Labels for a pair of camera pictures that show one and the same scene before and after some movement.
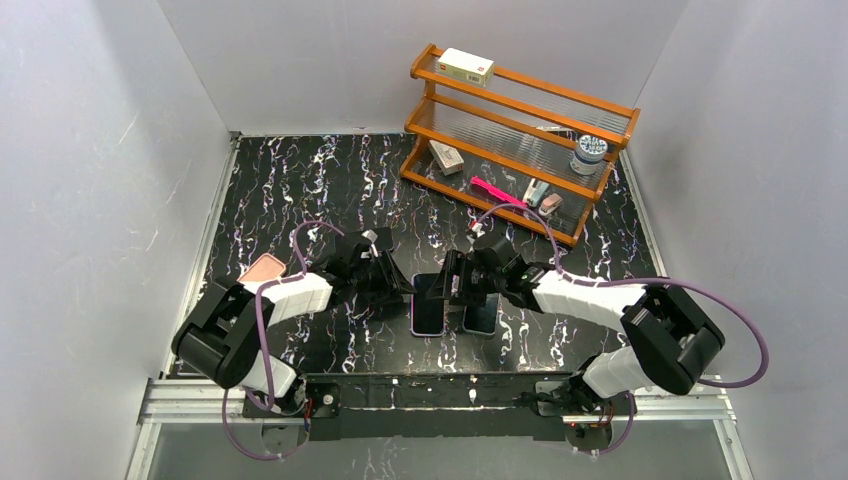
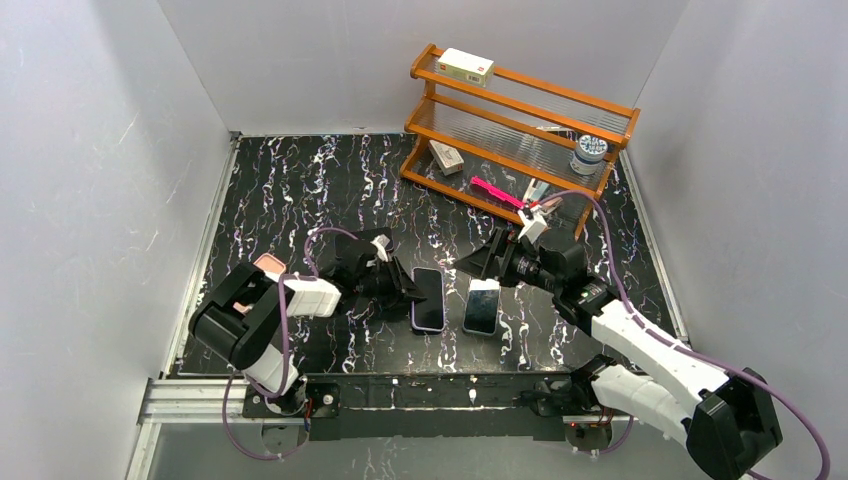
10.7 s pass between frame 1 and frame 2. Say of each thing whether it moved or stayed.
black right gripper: moved
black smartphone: stayed
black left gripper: stayed
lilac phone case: stayed
